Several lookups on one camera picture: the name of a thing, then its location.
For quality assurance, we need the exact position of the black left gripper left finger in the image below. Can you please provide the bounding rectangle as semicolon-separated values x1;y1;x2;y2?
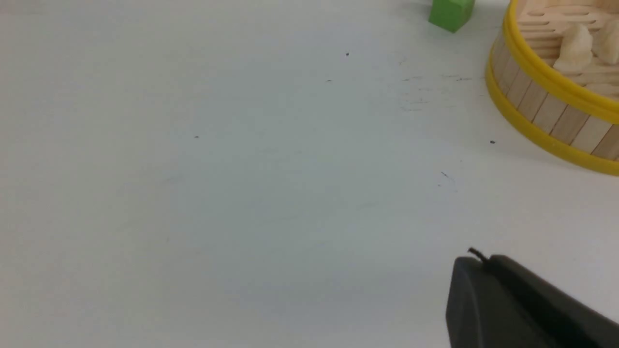
446;247;561;348

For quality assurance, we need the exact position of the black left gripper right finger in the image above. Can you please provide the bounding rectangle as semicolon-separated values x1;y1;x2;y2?
488;255;618;348

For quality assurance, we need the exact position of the white dumpling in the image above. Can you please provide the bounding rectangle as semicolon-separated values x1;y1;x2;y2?
592;19;619;65
553;24;593;73

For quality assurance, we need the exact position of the bamboo steamer tray yellow rim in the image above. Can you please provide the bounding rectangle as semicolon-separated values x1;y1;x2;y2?
486;0;619;175

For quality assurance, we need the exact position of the green wooden cube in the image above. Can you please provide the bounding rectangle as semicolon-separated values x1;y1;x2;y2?
428;0;476;33

